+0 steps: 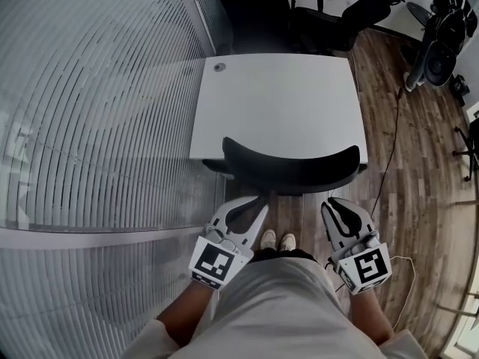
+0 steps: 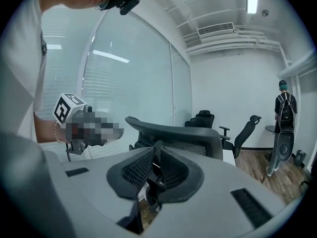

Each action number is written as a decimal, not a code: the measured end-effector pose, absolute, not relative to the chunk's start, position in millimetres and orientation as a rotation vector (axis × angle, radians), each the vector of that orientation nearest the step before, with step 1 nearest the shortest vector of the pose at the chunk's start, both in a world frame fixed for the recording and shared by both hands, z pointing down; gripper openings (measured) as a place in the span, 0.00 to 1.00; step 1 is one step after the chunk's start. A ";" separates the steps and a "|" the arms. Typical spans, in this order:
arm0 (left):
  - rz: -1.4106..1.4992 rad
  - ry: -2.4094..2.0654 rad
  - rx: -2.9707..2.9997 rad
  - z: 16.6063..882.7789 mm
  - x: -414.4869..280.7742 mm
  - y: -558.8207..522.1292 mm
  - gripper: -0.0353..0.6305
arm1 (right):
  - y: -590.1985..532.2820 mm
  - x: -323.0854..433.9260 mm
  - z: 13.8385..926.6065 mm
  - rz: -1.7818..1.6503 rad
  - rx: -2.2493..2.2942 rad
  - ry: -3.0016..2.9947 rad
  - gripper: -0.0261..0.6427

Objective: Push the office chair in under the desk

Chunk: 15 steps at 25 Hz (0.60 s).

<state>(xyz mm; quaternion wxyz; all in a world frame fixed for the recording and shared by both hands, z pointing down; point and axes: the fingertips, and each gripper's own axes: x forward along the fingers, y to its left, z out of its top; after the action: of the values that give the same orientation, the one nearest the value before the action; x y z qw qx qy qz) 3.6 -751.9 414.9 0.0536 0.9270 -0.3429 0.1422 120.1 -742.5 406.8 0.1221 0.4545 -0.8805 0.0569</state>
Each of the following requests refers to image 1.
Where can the person in white coat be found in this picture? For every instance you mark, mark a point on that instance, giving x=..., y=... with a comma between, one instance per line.
x=277, y=312

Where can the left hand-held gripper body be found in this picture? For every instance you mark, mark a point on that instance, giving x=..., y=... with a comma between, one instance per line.
x=215, y=262

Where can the person's right forearm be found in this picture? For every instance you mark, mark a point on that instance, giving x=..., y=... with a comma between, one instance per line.
x=370, y=320

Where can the black padded office chair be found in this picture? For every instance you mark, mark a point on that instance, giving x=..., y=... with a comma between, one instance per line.
x=254, y=13

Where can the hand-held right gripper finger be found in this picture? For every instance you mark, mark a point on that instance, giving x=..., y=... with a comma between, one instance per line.
x=365, y=223
x=329, y=226

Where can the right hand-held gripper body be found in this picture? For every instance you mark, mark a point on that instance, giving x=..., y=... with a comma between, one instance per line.
x=368, y=267

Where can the glass partition with white blinds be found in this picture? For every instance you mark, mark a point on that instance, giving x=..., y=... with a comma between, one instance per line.
x=93, y=144

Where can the white desk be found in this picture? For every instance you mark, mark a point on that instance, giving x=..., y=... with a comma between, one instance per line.
x=277, y=103

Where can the light wooden desk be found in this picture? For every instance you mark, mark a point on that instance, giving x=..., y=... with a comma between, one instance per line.
x=460, y=203

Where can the person's left forearm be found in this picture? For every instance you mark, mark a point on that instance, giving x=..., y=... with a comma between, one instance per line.
x=187, y=316

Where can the white shoe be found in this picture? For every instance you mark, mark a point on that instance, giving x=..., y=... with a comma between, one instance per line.
x=288, y=242
x=268, y=239

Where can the small round table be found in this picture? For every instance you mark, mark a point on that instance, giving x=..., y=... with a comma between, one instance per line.
x=419, y=11

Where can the small black box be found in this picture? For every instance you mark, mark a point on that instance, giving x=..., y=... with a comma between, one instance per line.
x=460, y=86

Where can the round grey desk grommet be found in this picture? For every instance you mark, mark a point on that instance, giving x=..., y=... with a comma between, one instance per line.
x=219, y=67

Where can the black high-back office chair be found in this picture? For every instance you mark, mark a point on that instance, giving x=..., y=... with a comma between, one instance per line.
x=471, y=148

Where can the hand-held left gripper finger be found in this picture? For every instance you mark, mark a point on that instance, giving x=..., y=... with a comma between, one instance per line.
x=258, y=226
x=224, y=211

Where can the person's black trousers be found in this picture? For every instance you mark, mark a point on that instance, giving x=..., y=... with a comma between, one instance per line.
x=284, y=254

